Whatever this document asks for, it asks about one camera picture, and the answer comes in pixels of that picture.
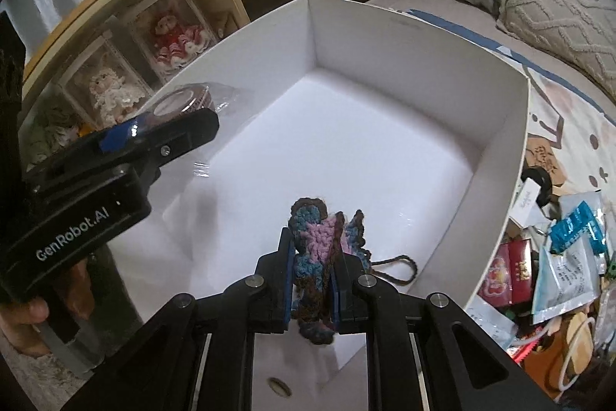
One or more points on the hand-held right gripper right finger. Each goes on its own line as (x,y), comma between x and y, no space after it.
(338,290)

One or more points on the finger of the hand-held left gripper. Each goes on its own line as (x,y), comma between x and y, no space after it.
(122,134)
(185,131)

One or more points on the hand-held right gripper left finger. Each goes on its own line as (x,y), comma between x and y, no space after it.
(289,281)

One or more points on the brown knit item clear bag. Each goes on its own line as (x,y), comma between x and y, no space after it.
(187,98)

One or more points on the multicolour crochet butterfly charm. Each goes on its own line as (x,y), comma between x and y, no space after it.
(315,237)

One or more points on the white cardboard box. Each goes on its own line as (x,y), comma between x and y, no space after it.
(361,127)

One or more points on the pale blue sachet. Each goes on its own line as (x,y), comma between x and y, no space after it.
(568,281)

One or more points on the blue snack packet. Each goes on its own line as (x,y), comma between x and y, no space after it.
(575,225)

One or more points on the person's left hand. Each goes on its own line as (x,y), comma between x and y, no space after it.
(26,317)

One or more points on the plush doll in white dress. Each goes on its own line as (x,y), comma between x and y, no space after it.
(113,95)

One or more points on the cream doll in case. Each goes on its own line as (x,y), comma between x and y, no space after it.
(77,74)

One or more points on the plush doll in red dress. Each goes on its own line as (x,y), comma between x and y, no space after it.
(175,40)

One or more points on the kraft envelope box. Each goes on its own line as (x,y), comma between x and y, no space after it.
(225,25)

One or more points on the red doll in case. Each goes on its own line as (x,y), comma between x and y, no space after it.
(139,11)

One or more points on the pale clear packet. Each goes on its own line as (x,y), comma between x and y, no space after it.
(488,319)

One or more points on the red packet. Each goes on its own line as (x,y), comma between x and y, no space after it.
(510,271)

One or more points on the white card tag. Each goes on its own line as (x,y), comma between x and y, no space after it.
(524,201)

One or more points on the black round item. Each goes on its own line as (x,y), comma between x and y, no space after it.
(541,184)

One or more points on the wooden cut-out tag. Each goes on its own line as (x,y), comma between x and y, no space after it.
(546,158)

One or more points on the printed blanket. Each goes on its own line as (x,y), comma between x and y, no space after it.
(568,103)

